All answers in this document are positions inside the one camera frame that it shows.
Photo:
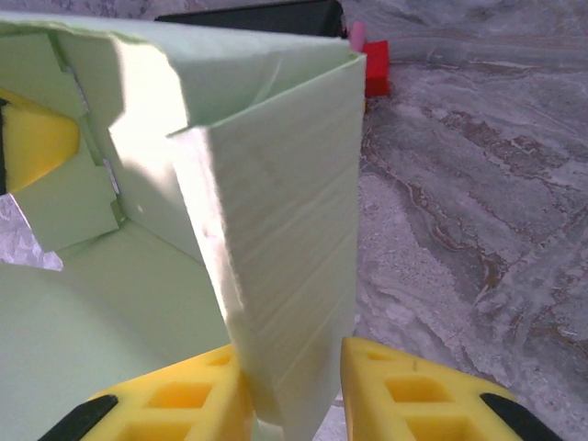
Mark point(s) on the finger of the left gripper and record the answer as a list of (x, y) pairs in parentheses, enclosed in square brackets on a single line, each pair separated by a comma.
[(32, 142)]

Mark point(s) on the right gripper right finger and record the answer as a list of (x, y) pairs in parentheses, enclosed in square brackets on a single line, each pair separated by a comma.
[(413, 404)]

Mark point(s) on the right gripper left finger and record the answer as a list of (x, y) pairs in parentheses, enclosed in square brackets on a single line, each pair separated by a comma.
[(184, 404)]

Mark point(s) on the light green paper box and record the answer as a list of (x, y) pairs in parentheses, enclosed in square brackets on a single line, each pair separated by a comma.
[(275, 206)]

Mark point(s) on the black hard case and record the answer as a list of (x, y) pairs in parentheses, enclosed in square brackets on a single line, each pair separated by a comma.
[(248, 18)]

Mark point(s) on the red block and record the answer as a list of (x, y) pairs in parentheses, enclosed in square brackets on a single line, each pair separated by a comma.
[(376, 69)]

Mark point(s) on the pink white cylinder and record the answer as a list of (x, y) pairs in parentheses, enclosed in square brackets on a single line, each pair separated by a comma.
[(357, 34)]

